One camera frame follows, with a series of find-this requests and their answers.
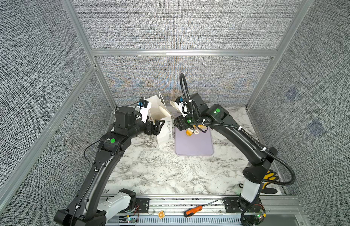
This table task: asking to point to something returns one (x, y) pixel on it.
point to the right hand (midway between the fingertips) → (179, 119)
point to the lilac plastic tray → (201, 144)
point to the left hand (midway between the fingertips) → (156, 118)
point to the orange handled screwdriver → (190, 212)
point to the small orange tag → (161, 214)
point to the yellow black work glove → (270, 175)
